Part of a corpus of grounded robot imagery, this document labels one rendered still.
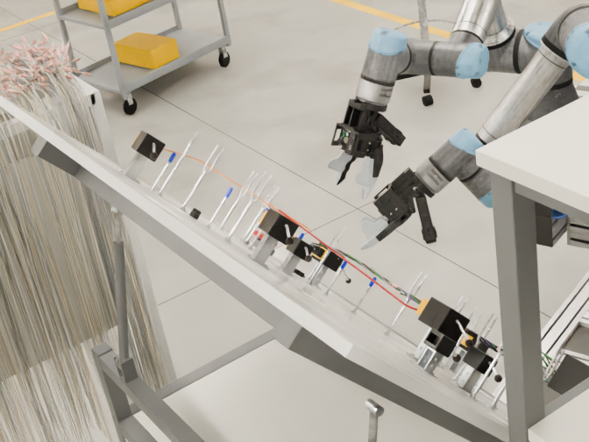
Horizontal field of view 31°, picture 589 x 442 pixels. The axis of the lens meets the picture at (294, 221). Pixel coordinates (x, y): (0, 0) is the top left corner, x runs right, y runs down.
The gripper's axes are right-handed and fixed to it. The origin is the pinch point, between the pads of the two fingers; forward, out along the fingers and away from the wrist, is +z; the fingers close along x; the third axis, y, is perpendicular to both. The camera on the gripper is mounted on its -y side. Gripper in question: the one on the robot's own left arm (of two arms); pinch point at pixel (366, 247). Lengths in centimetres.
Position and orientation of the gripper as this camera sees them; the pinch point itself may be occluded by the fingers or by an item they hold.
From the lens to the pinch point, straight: 247.3
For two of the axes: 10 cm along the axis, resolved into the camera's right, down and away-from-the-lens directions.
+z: -7.2, 6.6, 2.1
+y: -6.9, -7.1, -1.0
